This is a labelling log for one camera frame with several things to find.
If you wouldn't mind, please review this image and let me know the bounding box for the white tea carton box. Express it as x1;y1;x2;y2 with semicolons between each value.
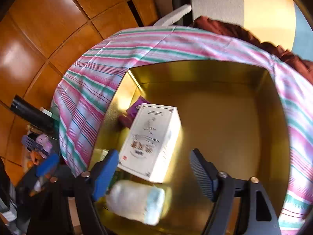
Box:
118;103;181;183

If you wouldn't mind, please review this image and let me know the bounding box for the purple snack packet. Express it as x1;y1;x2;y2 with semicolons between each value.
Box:
118;96;149;128

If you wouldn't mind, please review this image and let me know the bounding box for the striped bed sheet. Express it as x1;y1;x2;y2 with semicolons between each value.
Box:
50;26;312;234

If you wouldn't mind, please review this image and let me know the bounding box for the gold metal tin box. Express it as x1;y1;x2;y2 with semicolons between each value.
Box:
92;60;290;234

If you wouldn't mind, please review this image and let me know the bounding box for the wooden wardrobe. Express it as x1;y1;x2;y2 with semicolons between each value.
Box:
1;0;159;183

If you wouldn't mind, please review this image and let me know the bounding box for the rust brown blanket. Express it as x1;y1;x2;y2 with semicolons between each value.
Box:
192;16;313;84

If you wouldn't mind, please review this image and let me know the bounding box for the tricolour upholstered headboard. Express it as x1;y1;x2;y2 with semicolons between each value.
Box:
191;0;312;60

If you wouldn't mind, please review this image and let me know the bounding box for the white bed frame rail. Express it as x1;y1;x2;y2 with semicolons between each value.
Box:
154;4;192;27

